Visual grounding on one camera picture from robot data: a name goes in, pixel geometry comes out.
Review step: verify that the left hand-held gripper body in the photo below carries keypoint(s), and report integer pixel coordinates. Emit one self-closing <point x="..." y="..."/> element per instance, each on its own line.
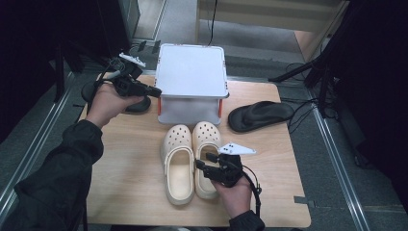
<point x="126" y="82"/>

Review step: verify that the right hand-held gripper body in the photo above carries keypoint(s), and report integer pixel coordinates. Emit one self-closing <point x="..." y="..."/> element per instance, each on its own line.
<point x="226" y="171"/>

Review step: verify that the black slipper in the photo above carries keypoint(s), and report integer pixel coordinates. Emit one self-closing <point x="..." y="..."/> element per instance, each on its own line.
<point x="256" y="117"/>
<point x="138" y="107"/>

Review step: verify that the cream clog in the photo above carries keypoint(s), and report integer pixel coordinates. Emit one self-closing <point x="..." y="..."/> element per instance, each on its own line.
<point x="178" y="176"/>
<point x="207" y="134"/>

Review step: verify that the white shoe storage box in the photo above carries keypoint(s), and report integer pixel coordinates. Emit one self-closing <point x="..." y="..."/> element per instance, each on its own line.
<point x="191" y="70"/>

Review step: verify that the person's right hand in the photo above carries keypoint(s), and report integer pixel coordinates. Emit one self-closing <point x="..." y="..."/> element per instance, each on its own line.
<point x="235" y="199"/>

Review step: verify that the person's left hand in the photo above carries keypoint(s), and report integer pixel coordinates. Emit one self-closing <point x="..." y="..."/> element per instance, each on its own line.
<point x="102" y="104"/>

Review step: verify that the small black block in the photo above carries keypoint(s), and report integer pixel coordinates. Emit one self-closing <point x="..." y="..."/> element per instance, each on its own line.
<point x="142" y="46"/>

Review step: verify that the black upright stand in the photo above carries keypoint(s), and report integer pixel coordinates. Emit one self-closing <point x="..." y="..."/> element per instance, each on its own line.
<point x="59" y="80"/>

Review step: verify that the grey tape strip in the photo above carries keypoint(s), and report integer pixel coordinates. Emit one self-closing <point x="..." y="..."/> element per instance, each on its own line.
<point x="303" y="200"/>

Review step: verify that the black tripod stand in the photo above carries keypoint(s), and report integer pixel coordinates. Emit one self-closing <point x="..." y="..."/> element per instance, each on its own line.
<point x="295" y="71"/>

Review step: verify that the metal floor rail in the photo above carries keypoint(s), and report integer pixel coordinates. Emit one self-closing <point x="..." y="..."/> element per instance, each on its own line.
<point x="35" y="150"/>
<point x="340" y="179"/>

